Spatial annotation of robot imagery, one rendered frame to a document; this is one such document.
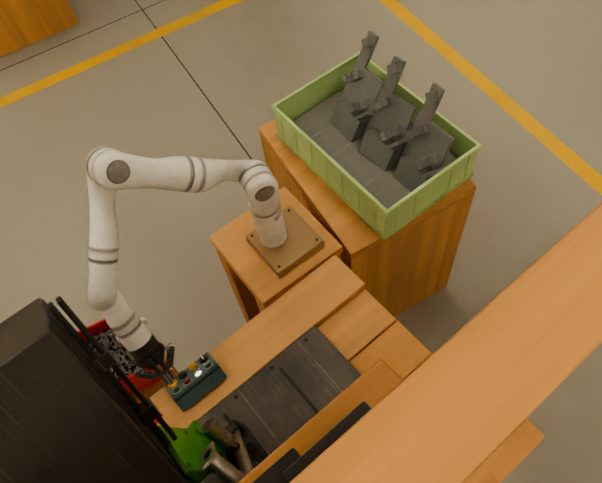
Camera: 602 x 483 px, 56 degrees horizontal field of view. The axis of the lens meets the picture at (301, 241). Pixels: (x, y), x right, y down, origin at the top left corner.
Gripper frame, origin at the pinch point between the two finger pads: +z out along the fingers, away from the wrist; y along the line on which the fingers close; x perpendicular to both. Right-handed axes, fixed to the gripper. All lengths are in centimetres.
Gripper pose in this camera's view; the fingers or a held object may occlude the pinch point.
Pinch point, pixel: (168, 377)
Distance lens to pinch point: 163.3
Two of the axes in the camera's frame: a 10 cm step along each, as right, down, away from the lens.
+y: 7.7, -5.8, 2.8
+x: -4.7, -2.2, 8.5
